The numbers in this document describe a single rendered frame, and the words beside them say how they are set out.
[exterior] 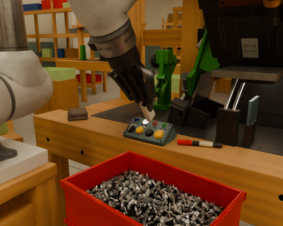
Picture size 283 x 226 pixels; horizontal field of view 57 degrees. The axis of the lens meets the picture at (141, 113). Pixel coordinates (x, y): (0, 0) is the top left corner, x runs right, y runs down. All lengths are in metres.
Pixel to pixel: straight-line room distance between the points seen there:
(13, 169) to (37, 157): 0.07
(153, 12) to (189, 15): 11.01
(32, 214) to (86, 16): 0.59
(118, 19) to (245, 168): 0.46
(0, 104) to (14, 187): 0.23
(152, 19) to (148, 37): 10.78
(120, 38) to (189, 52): 0.83
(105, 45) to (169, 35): 0.97
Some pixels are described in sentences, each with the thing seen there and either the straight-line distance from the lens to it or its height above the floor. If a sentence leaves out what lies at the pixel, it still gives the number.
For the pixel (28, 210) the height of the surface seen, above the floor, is 0.74.
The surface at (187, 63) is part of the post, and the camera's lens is 1.36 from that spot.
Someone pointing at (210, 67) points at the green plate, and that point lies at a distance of 0.93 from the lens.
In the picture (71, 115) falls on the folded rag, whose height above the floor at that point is 0.92.
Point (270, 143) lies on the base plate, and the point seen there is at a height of 0.90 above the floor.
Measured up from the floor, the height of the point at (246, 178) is 0.88.
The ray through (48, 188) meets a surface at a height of 0.78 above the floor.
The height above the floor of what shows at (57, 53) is 0.96.
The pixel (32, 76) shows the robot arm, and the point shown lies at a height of 1.10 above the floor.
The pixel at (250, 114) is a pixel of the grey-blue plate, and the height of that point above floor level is 1.00.
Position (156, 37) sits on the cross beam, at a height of 1.23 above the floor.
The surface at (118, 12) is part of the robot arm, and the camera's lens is 0.53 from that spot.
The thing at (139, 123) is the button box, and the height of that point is 0.94.
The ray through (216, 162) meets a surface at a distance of 0.72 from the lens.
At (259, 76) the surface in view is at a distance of 0.70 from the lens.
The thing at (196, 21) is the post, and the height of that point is 1.30.
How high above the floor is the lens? 1.20
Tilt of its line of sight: 15 degrees down
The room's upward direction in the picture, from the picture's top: straight up
